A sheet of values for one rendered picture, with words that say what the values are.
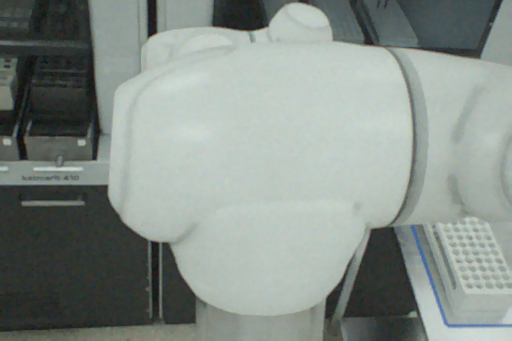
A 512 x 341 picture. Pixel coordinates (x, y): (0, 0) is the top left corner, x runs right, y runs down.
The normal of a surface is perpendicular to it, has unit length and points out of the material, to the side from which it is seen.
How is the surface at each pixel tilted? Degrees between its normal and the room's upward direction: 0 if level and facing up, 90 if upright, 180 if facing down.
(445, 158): 62
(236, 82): 17
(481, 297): 90
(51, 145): 90
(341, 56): 2
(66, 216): 90
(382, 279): 90
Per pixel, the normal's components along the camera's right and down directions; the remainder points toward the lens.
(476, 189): -0.41, 0.54
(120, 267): 0.12, 0.69
